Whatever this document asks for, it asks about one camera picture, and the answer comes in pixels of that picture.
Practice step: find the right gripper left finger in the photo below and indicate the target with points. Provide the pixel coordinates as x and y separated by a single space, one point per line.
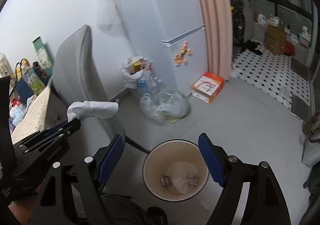
56 204

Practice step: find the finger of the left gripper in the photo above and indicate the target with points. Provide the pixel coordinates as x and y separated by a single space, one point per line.
56 128

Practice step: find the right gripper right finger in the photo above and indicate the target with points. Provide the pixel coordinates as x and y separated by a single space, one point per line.
265 201

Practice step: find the white tissue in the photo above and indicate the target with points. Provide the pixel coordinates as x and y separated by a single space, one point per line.
100 109

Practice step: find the printed receipt paper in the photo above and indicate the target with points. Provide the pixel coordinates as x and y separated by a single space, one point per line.
180 184

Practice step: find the beige trash bin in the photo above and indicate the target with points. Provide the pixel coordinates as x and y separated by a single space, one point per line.
174 158

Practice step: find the white plastic trash bag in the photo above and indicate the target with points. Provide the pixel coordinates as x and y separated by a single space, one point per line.
134 70

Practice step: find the floral cream tablecloth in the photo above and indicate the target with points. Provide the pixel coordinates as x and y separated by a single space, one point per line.
34 118

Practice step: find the navy blue lunch bag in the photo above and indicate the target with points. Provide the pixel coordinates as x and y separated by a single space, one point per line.
23 89

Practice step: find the grey upholstered chair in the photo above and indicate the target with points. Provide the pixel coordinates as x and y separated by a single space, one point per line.
75 79

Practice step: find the green carton box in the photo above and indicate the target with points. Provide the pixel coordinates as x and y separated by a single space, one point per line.
43 56

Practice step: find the clear plastic bottle bag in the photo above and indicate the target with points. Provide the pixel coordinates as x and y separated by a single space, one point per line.
165 107

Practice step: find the white mesh hanging bag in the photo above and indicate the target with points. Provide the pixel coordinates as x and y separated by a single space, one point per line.
107 14

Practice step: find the orange white cardboard box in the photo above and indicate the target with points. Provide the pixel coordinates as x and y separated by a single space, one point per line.
207 87

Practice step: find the white refrigerator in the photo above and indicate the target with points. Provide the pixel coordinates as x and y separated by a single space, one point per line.
171 34

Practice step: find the brown cardboard box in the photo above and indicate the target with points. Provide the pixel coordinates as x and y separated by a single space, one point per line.
275 39

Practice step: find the pink curtain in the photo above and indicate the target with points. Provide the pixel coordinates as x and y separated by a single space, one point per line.
217 17

